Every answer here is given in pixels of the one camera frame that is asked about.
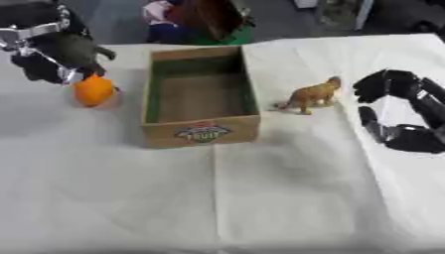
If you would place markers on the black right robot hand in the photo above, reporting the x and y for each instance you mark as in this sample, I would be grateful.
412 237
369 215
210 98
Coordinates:
414 109

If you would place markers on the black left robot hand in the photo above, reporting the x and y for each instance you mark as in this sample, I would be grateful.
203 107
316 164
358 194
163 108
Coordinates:
55 54

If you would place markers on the orange toy fruit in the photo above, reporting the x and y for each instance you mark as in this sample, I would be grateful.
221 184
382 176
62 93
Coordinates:
92 91

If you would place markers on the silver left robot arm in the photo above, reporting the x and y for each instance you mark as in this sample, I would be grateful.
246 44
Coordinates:
37 23

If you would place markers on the tan cardboard box green inside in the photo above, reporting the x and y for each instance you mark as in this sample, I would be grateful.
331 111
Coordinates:
199 99

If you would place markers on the brown toy lion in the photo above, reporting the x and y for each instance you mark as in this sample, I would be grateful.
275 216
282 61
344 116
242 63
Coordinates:
313 95

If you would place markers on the person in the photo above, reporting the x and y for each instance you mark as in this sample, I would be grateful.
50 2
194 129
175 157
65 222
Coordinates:
200 21

